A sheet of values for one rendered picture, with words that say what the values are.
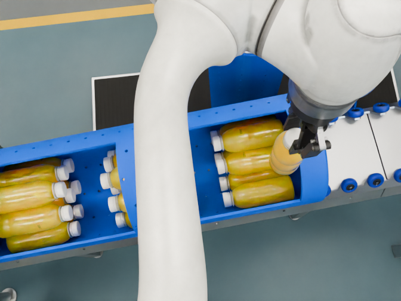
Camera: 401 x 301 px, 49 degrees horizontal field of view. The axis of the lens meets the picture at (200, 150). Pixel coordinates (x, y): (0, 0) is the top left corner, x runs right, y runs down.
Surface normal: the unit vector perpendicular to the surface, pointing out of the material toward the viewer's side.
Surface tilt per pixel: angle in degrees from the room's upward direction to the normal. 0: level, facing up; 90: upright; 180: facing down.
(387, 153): 0
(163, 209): 5
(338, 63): 77
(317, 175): 43
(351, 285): 0
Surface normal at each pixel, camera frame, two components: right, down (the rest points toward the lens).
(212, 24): -0.13, 0.62
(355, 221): -0.05, -0.25
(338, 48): -0.51, 0.72
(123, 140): -0.13, -0.66
